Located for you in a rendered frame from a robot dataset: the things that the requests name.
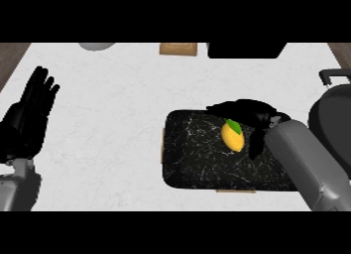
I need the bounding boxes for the grey rounded object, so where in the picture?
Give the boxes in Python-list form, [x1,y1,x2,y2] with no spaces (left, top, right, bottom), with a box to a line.
[78,43,117,52]

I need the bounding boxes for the yellow lemon with green leaf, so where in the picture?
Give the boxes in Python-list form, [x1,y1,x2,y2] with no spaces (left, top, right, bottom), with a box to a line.
[220,118,246,153]

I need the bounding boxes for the tan wooden block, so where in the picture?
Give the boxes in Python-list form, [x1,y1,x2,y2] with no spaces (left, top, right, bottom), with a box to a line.
[158,43,199,57]

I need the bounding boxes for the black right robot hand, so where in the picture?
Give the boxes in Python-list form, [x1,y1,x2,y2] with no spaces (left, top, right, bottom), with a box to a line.
[205,98,292,161]

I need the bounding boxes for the black appliance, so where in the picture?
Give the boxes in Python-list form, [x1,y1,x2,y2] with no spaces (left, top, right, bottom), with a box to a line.
[207,43,288,60]

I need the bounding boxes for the dark grey pot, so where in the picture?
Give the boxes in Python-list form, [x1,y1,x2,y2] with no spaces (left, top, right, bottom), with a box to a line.
[307,67,351,187]

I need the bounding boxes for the black marble tray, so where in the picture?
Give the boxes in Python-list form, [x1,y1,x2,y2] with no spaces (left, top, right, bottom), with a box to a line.
[161,109,300,192]

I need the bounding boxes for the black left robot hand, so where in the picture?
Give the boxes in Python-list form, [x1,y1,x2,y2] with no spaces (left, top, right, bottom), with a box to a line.
[0,65,62,165]

